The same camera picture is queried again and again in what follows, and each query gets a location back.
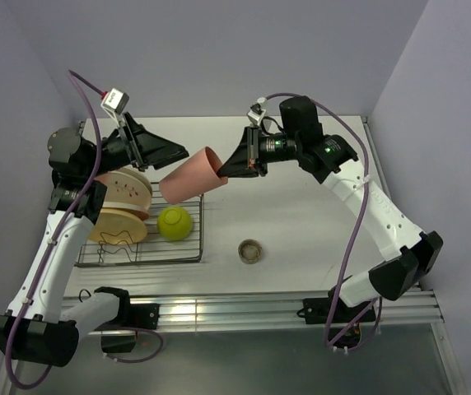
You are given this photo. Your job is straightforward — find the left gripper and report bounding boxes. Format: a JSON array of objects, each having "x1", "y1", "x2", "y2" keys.
[{"x1": 84, "y1": 112, "x2": 187, "y2": 179}]

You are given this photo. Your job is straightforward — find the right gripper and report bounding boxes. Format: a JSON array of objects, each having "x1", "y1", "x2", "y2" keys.
[{"x1": 217, "y1": 123, "x2": 301, "y2": 178}]

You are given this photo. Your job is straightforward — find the yellow cream leaf plate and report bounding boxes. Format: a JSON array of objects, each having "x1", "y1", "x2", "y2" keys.
[{"x1": 110, "y1": 168, "x2": 153, "y2": 209}]

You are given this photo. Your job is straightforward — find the pink plastic cup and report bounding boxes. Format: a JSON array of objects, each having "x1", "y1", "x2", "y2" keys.
[{"x1": 159, "y1": 146, "x2": 228, "y2": 205}]

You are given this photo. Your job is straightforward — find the pink cream plate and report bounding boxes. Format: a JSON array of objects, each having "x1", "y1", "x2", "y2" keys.
[
  {"x1": 102, "y1": 202, "x2": 149, "y2": 221},
  {"x1": 96, "y1": 170, "x2": 152, "y2": 210}
]

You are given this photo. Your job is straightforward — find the lime green bowl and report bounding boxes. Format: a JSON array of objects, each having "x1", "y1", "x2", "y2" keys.
[{"x1": 156, "y1": 206, "x2": 194, "y2": 241}]

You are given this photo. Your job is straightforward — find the plain yellow bear plate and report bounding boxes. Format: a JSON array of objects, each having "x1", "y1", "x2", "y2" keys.
[{"x1": 87, "y1": 208, "x2": 147, "y2": 244}]

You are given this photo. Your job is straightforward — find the small speckled ceramic cup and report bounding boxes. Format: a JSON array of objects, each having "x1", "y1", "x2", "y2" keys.
[{"x1": 237, "y1": 239, "x2": 263, "y2": 264}]

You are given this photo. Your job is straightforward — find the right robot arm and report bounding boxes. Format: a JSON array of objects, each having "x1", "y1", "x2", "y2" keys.
[{"x1": 217, "y1": 93, "x2": 443, "y2": 321}]

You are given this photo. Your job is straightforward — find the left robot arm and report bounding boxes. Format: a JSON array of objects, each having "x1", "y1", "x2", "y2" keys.
[{"x1": 0, "y1": 114, "x2": 189, "y2": 367}]

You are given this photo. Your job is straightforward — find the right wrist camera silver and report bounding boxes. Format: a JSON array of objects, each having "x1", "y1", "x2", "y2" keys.
[{"x1": 247, "y1": 102, "x2": 267, "y2": 126}]

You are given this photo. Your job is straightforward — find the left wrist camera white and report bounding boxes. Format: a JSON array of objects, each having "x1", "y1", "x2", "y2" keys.
[{"x1": 100, "y1": 88, "x2": 129, "y2": 115}]

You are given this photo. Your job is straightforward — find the black wire dish rack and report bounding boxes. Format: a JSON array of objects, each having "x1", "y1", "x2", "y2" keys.
[{"x1": 75, "y1": 189, "x2": 204, "y2": 267}]

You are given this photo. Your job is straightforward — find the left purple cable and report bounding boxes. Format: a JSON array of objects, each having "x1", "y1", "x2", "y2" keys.
[{"x1": 3, "y1": 69, "x2": 109, "y2": 390}]

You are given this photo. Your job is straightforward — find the purple cable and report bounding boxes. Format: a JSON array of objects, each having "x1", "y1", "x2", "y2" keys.
[
  {"x1": 3, "y1": 69, "x2": 109, "y2": 390},
  {"x1": 258, "y1": 93, "x2": 383, "y2": 351}
]

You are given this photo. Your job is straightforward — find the aluminium table edge rail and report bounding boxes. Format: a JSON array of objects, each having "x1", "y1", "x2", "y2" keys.
[{"x1": 131, "y1": 287, "x2": 444, "y2": 333}]

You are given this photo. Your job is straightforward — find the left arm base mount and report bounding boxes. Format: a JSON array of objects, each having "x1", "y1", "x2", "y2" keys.
[{"x1": 98, "y1": 303, "x2": 164, "y2": 362}]

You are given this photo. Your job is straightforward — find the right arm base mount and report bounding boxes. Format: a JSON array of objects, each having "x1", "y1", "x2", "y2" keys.
[{"x1": 296, "y1": 296, "x2": 381, "y2": 351}]

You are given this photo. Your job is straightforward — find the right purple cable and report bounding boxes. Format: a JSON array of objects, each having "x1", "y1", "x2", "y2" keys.
[{"x1": 258, "y1": 93, "x2": 383, "y2": 351}]

